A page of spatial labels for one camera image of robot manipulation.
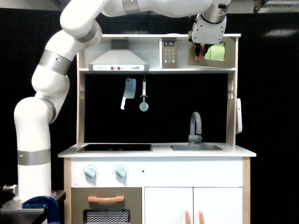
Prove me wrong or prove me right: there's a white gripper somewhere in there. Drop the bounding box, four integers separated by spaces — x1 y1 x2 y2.
191 14 227 61

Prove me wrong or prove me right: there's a taupe microwave door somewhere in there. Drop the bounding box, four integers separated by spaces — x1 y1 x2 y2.
188 35 236 68

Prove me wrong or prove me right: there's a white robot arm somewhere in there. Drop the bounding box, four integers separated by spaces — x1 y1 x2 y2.
14 0 230 201

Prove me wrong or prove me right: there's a right white cabinet door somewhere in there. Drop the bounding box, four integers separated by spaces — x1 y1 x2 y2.
193 187 242 224

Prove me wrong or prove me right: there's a white cabinet door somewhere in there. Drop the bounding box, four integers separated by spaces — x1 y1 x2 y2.
193 187 242 224
144 187 193 224

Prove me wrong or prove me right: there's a left white cabinet door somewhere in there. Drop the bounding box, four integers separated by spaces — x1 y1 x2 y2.
144 187 193 224

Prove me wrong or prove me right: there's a taupe oven door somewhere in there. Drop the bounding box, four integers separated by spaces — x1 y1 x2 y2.
71 187 142 224

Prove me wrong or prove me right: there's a microwave keypad panel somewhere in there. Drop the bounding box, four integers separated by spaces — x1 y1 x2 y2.
161 38 177 69

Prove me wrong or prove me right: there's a white side-mounted object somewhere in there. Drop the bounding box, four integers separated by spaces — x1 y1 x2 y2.
236 98 242 133

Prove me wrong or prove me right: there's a toy pizza cutter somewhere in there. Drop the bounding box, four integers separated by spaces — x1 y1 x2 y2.
139 79 149 112

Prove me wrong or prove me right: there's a grey range hood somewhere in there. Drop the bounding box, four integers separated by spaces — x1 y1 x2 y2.
88 39 150 72

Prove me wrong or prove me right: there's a toy cleaver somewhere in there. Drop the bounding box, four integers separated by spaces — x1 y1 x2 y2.
121 78 136 110

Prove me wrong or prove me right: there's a grey toy faucet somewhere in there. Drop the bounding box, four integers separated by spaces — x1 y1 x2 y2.
188 112 202 145

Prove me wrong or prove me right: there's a white wooden toy kitchen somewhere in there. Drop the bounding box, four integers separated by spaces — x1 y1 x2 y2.
58 34 255 224

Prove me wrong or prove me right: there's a grey toy sink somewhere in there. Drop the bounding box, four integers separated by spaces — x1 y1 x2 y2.
171 145 223 151

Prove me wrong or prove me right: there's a right mint knob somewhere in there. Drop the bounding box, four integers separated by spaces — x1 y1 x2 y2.
114 165 127 178

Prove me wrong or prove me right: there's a mint knob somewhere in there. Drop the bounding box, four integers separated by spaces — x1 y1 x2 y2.
84 165 97 179
114 165 127 178

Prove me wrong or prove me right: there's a black toy stovetop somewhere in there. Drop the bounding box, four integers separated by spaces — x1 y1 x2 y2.
78 143 152 153

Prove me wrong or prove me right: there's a left mint knob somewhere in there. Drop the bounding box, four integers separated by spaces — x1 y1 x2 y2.
84 165 97 179

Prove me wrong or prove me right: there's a blue clamp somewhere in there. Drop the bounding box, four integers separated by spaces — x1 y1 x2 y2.
21 196 60 224

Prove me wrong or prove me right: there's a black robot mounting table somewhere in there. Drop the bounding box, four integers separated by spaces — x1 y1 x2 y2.
0 185 66 224

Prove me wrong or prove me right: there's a left orange cabinet handle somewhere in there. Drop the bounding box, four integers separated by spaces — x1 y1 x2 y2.
185 210 190 224

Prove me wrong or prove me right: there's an orange cabinet handle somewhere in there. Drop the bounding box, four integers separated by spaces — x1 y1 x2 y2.
199 211 204 224
185 210 190 224

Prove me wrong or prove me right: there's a right orange cabinet handle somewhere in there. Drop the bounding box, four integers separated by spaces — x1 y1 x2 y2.
199 211 204 224

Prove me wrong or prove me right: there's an orange oven handle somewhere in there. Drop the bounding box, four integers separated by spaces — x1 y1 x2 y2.
87 196 125 203

